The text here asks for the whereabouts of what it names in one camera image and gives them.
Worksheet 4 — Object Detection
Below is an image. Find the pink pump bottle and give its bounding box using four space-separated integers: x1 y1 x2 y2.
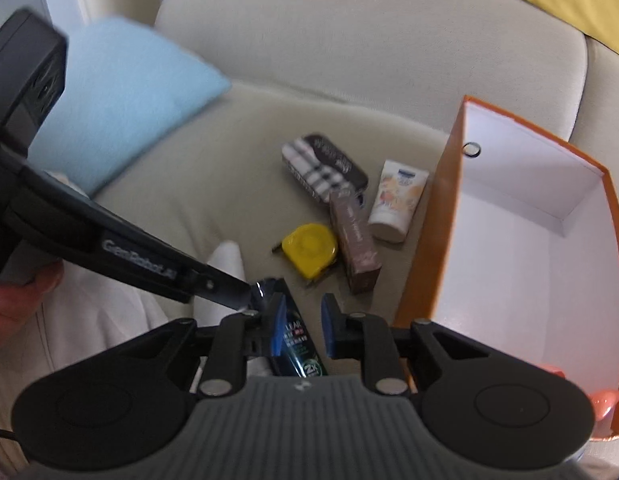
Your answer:
539 364 619 422

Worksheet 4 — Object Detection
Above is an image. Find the yellow tape measure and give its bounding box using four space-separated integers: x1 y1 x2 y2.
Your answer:
271 223 339 284

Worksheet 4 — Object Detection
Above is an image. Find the person's left hand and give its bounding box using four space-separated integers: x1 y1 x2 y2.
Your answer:
0 261 64 347

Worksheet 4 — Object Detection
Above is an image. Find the light blue cushion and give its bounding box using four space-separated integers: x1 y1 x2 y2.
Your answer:
28 16 231 195

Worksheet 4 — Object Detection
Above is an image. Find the beige fabric sofa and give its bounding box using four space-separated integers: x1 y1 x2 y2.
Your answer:
0 0 619 480

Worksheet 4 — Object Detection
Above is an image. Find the brown rectangular carton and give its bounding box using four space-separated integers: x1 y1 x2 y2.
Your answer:
329 188 382 295

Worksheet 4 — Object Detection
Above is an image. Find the orange white cardboard box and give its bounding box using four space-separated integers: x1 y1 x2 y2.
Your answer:
393 94 619 443

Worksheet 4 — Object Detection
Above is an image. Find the white cream tube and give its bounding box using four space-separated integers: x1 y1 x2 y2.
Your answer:
368 159 429 244

